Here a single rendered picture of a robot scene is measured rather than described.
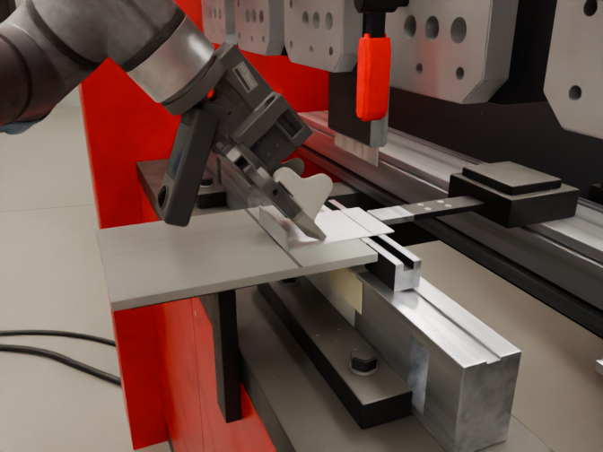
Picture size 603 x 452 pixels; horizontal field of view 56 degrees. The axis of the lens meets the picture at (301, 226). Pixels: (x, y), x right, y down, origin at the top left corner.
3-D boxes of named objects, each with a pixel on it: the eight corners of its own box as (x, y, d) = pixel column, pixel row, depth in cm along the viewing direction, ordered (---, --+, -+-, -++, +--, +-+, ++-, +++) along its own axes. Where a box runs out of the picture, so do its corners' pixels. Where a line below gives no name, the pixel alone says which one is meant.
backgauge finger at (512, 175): (350, 214, 72) (351, 177, 71) (509, 190, 82) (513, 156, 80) (399, 249, 62) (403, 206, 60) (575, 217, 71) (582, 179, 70)
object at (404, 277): (312, 223, 73) (313, 202, 72) (334, 221, 74) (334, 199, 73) (394, 291, 56) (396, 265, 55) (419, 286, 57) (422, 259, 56)
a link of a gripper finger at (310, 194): (363, 211, 58) (303, 146, 55) (323, 252, 58) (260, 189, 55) (354, 206, 61) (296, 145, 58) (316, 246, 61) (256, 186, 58)
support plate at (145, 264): (96, 237, 64) (95, 229, 64) (308, 207, 73) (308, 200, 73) (111, 312, 49) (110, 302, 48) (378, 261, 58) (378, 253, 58)
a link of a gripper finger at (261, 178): (305, 211, 55) (241, 146, 52) (294, 222, 55) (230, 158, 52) (295, 204, 59) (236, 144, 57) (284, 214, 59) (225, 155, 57)
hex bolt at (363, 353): (344, 362, 56) (345, 349, 55) (368, 356, 57) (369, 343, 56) (357, 378, 54) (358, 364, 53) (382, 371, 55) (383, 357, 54)
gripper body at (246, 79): (318, 138, 55) (239, 43, 49) (257, 200, 55) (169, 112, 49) (290, 124, 62) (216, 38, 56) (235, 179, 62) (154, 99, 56)
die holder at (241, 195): (188, 161, 138) (185, 123, 134) (212, 159, 140) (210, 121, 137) (251, 233, 95) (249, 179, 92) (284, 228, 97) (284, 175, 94)
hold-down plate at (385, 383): (257, 288, 77) (256, 268, 76) (292, 281, 79) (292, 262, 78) (362, 431, 51) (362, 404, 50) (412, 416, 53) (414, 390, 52)
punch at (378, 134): (327, 145, 67) (328, 63, 63) (342, 144, 68) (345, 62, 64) (369, 167, 58) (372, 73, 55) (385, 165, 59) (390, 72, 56)
